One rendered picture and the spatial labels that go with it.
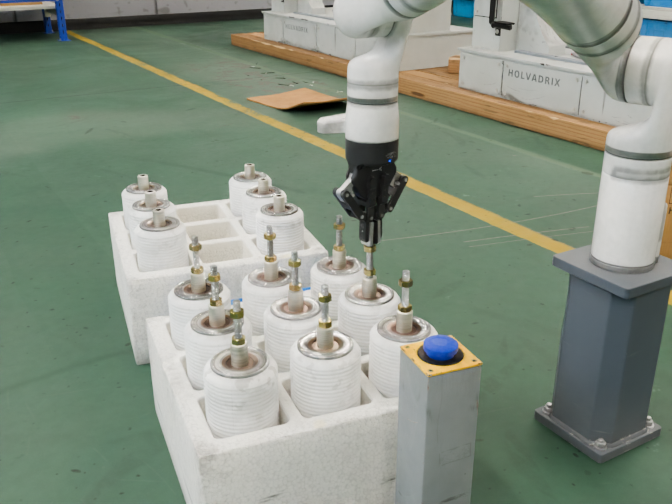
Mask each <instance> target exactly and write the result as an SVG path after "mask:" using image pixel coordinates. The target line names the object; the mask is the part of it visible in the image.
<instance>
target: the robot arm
mask: <svg viewBox="0 0 672 504"><path fill-rule="evenodd" d="M445 1H446V0H335V1H334V5H333V17H334V21H335V24H336V26H337V27H338V29H339V30H340V31H341V32H342V33H343V34H344V35H346V36H348V37H350V38H356V39H361V38H376V37H377V40H376V42H375V45H374V47H373V49H372V50H371V51H370V52H368V53H366V54H363V55H360V56H358V57H355V58H353V59H352V60H351V61H350V62H349V64H348V68H347V108H346V113H344V114H338V115H333V116H327V117H321V118H320V119H319V120H318V121H317V132H319V133H323V134H331V133H345V158H346V160H347V162H348V170H347V173H346V181H345V182H344V184H343V185H342V186H341V187H340V188H338V187H335V188H334V189H333V195H334V196H335V197H336V199H337V200H338V202H339V203H340V204H341V206H342V207H343V209H344V210H345V211H346V213H347V214H348V215H349V216H350V217H353V218H356V219H358V220H359V239H360V240H361V243H362V244H365V245H367V246H371V245H373V244H378V243H380V241H381V237H382V218H383V217H384V215H385V214H386V213H387V212H392V211H393V209H394V207H395V205H396V203H397V201H398V199H399V197H400V195H401V193H402V191H403V189H404V188H405V186H406V184H407V181H408V177H407V176H405V175H402V174H400V173H398V172H397V171H396V170H397V168H396V165H395V161H397V159H398V149H399V109H398V81H399V69H400V65H401V61H402V58H403V54H404V50H405V46H406V43H407V40H408V36H409V33H410V30H411V26H412V22H413V19H414V18H417V17H419V16H421V15H423V14H425V13H427V12H428V11H430V10H432V9H434V8H436V7H438V6H439V5H441V4H442V3H444V2H445ZM519 1H520V2H522V3H523V4H524V5H526V6H527V7H529V8H530V9H531V10H532V11H533V12H535V13H536V14H537V15H538V16H539V17H540V18H541V19H542V20H543V21H544V22H546V23H547V24H548V25H549V26H550V27H551V28H552V29H553V31H554V32H555V33H556V34H557V35H558V37H559V38H560V39H561V40H562V41H563V42H564V43H565V44H566V45H567V46H568V47H569V48H570V49H571V50H573V51H574V52H575V53H576V54H577V55H578V56H579V57H580V58H581V59H582V60H583V61H584V62H585V64H586V65H587V66H588V67H589V68H590V69H591V71H592V72H593V74H594V75H595V77H596V79H597V80H598V82H599V84H600V86H601V87H602V89H603V90H604V92H605V93H606V94H607V95H608V96H609V97H610V98H612V99H614V100H616V101H619V102H624V103H631V104H638V105H646V106H653V107H652V111H651V114H650V117H649V118H648V119H646V120H644V121H642V122H639V123H635V124H629V125H624V126H619V127H616V128H614V129H612V130H610V131H609V132H608V134H607V137H606V143H605V151H604V158H603V165H602V173H601V181H600V188H599V195H598V202H597V210H596V217H595V224H594V231H593V238H592V245H591V253H590V261H591V262H592V263H593V264H594V265H596V266H598V267H600V268H602V269H605V270H608V271H612V272H616V273H623V274H640V273H645V272H648V271H650V270H652V269H653V267H654V264H655V263H658V259H659V253H660V247H661V242H662V236H663V230H664V224H665V219H666V213H667V207H668V205H667V203H666V202H665V200H666V194H667V188H668V182H669V177H670V170H671V165H672V38H666V37H653V36H641V35H638V34H639V31H640V29H641V25H642V20H643V11H642V7H641V3H640V1H639V0H519ZM352 190H353V191H354V194H353V191H352ZM389 196H391V198H390V200H389V202H388V198H389ZM353 197H354V198H353ZM387 202H388V203H387ZM376 203H377V205H376ZM365 208H366V212H365Z"/></svg>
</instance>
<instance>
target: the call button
mask: <svg viewBox="0 0 672 504"><path fill-rule="evenodd" d="M458 346H459V344H458V342H457V341H456V340H455V339H453V338H452V337H450V336H446V335H432V336H430V337H427V338H426V339H425V340H424V342H423V349H424V351H425V352H426V354H427V355H428V357H430V358H432V359H434V360H440V361H444V360H449V359H451V358H453V357H454V355H455V354H456V353H457V352H458Z"/></svg>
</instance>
